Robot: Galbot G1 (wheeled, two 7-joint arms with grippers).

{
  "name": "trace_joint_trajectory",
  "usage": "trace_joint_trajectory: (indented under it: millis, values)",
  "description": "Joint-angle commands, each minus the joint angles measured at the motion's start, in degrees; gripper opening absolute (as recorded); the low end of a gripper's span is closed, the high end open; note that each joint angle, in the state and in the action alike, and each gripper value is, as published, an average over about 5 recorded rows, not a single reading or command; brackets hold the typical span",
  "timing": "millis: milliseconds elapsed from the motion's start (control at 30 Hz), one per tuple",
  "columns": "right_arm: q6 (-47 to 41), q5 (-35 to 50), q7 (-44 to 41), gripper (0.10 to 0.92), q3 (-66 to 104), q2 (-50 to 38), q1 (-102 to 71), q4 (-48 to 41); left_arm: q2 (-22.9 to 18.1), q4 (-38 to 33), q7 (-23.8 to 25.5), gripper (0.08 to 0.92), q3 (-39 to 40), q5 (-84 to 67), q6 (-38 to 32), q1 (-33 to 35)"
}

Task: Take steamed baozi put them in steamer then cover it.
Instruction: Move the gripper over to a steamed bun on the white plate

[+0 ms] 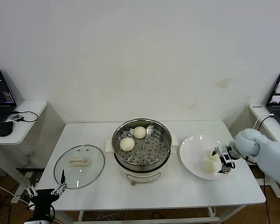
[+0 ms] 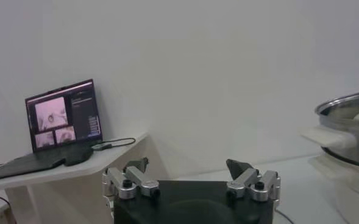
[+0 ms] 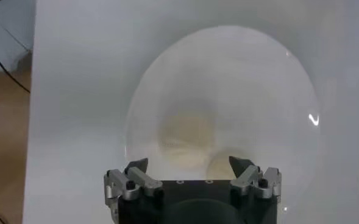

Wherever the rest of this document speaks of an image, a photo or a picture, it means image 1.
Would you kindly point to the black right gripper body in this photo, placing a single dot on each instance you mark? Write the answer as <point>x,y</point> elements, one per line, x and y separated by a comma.
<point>227,159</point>

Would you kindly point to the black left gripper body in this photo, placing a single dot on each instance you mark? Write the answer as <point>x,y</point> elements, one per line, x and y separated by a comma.
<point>44,197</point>

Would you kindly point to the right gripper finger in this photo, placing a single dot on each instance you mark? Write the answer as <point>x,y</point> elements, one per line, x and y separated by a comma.
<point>225,170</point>
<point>215,153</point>

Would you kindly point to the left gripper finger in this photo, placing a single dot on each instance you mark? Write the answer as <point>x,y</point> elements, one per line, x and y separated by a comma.
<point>31,191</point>
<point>63,177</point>

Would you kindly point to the white steamed baozi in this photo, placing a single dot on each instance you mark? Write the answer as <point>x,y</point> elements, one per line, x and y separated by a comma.
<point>212,157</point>
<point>140,132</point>
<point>127,144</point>
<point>208,166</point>

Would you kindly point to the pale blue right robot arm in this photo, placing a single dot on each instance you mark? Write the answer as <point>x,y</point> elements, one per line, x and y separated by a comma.
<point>270,154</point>

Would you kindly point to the stainless steel steamer basket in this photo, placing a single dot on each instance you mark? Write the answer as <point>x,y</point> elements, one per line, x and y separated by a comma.
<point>163,136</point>

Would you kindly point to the white floor power strip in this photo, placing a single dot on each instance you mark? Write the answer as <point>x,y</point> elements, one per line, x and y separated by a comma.
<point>31,180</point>

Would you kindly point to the white round plate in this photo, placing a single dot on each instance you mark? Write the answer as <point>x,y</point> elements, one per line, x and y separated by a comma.
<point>191,154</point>

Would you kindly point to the white side desk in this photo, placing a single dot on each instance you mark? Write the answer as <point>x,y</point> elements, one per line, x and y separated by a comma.
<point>30,109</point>
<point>259,112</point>

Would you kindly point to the black computer mouse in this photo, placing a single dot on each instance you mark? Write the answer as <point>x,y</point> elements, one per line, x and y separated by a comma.
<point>5,128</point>

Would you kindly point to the small black usb hub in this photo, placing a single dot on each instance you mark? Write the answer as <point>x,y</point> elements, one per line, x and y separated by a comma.
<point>16,117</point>

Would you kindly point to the white work table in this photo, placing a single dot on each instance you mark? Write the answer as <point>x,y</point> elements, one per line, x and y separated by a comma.
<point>154,198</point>

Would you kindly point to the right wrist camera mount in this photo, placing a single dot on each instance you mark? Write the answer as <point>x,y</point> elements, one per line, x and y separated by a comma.
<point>221,149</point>

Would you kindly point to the white wall socket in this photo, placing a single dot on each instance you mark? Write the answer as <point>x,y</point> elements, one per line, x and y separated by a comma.
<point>30,154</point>

